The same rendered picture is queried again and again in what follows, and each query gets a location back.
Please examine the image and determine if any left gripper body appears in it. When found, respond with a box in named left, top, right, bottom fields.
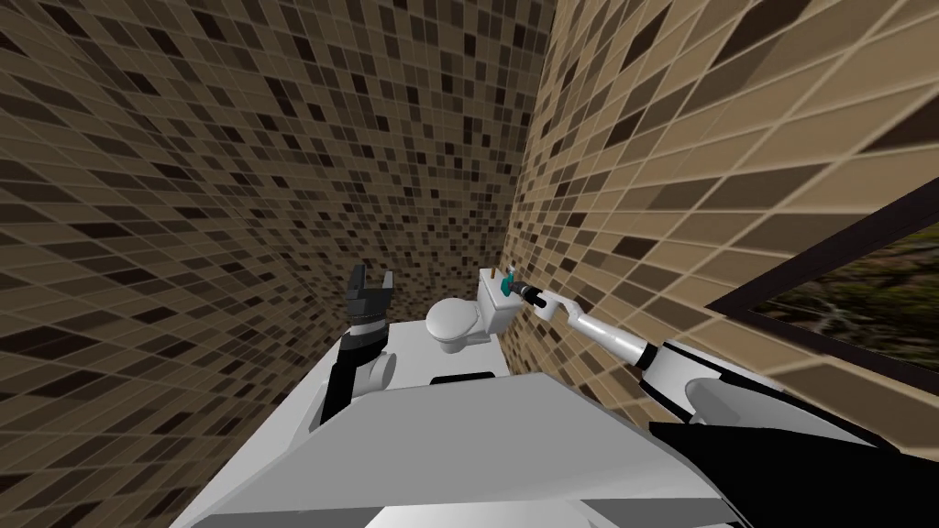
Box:
left=344, top=288, right=394, bottom=325

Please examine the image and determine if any dark framed window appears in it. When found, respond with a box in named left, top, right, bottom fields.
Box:
left=703, top=175, right=939, bottom=399

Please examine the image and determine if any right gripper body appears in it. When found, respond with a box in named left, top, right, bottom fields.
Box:
left=510, top=280, right=548, bottom=310

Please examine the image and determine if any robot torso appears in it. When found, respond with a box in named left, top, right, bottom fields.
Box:
left=170, top=321, right=751, bottom=528

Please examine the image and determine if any white toilet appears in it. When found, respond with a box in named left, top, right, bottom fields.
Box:
left=425, top=267, right=525, bottom=357

